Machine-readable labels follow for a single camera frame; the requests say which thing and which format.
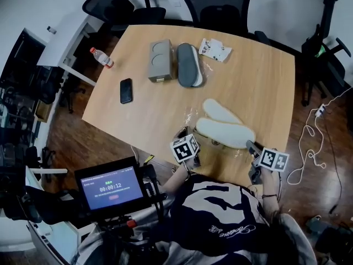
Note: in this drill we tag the white side desk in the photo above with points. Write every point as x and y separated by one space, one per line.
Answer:
55 241

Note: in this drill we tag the red-capped water bottle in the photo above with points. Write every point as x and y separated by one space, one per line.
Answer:
102 57

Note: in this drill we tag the person's left forearm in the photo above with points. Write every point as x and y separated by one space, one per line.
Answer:
176 181

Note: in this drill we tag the white wall socket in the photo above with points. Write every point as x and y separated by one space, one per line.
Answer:
177 3

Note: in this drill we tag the small wooden box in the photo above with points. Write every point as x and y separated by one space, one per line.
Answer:
43 111

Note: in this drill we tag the black monitor mount rig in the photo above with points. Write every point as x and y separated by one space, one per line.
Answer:
153 192

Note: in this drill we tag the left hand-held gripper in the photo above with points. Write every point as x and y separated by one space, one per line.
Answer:
184 150

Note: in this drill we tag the black mesh office chair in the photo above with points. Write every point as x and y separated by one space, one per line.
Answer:
107 4
218 10
325 45

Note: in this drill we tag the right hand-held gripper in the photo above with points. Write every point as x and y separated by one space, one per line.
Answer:
274 160

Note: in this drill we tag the black device with orange display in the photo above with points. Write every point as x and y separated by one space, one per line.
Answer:
11 195

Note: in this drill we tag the dark equipment heap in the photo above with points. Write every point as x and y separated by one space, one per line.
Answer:
328 230

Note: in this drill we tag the black swivel chair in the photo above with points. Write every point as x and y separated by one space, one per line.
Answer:
53 84

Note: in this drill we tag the black equipment shelf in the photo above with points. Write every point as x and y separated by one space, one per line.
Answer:
19 70

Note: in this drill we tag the green cloth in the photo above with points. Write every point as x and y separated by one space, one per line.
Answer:
320 51

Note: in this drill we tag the grey slipper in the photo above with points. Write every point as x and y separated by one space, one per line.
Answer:
187 65

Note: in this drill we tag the small dark-capped bottle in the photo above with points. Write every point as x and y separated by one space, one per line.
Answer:
51 29

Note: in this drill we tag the grey box with circles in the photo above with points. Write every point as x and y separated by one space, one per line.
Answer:
160 61

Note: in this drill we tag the person's navy grey top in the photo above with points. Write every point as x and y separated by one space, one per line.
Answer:
218 222

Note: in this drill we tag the black monitor with blue screen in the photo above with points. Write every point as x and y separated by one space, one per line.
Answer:
110 189

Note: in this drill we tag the black bag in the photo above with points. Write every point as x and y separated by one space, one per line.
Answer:
52 203

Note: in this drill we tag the white power strip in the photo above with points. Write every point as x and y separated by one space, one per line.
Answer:
320 111

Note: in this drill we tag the black smartphone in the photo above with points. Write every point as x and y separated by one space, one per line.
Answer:
126 90

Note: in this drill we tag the black wrist band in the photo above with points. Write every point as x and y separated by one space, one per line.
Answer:
187 167
269 195

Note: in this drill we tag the person's right forearm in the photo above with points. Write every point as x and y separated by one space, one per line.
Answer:
270 192

